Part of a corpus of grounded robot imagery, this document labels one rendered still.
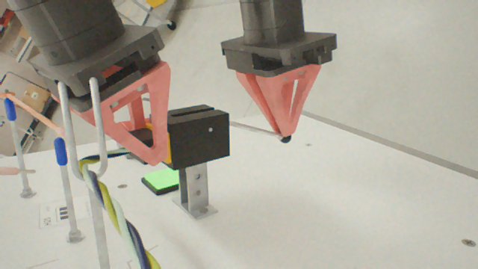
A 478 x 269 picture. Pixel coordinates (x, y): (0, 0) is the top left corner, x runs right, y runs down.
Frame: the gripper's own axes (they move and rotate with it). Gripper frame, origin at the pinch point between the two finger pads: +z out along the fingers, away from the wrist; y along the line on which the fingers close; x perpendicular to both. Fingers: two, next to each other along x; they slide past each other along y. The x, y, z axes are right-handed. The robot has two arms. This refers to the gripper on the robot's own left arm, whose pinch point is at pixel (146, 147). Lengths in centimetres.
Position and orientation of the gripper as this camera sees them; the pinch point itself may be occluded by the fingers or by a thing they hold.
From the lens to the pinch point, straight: 32.6
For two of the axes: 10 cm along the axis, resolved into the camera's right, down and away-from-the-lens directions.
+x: 7.2, -5.6, 4.1
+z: 3.1, 7.9, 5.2
